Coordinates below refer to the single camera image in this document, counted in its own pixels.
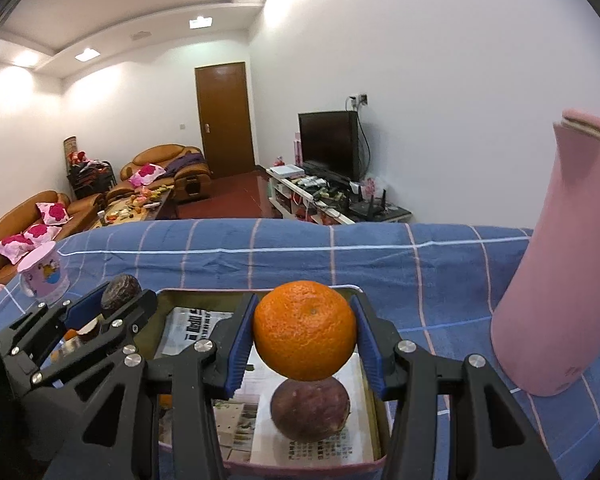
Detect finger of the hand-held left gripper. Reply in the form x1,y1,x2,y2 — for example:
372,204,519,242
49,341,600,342
30,290,158,393
0,282,113,361

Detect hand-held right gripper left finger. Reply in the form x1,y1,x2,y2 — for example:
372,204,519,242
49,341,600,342
45,292,261,480

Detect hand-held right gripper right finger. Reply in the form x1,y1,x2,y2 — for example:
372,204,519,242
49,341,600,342
349,291,562,480

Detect wrinkled dark passion fruit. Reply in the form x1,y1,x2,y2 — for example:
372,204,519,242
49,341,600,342
100,273,143,318

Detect metal tin box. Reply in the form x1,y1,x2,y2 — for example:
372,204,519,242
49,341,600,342
150,286,396,476

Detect large orange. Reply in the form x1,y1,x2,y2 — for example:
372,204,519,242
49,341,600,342
252,280,358,382

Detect pink cartoon mug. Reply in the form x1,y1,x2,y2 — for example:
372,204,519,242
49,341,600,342
18,241,71,305

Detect smooth purple passion fruit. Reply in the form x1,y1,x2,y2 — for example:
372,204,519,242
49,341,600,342
270,377,352,444

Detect pink flowered pillow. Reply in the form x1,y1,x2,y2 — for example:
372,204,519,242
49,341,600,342
23,224,62,246
0,234,36,265
35,202,74,226
129,163,166,187

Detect blue checked blanket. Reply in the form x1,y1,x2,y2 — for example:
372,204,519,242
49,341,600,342
0,218,600,480

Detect cluttered coffee table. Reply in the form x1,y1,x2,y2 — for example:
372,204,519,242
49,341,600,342
87,185,176,234

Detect brown leather sofa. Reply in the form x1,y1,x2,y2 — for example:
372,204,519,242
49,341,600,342
0,190,106,286

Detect newspaper lining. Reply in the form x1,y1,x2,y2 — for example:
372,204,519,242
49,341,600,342
157,305,376,466

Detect black rack with clothes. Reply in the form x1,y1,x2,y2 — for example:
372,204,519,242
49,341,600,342
66,150,117,201

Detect black router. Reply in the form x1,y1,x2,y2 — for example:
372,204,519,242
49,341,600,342
348,187,389,221

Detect brown leather armchair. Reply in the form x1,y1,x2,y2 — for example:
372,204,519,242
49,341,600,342
105,144,214,206

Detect white television stand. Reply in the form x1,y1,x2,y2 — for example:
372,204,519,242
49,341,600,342
266,164,414,225

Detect purple throw blanket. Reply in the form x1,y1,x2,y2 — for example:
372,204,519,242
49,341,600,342
162,152,209,177

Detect black television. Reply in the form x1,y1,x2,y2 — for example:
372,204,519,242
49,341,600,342
298,110,361,181

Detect brown wooden door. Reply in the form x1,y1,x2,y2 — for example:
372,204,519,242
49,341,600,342
195,62,257,179

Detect black television cable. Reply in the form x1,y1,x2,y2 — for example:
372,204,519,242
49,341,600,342
356,105,374,181

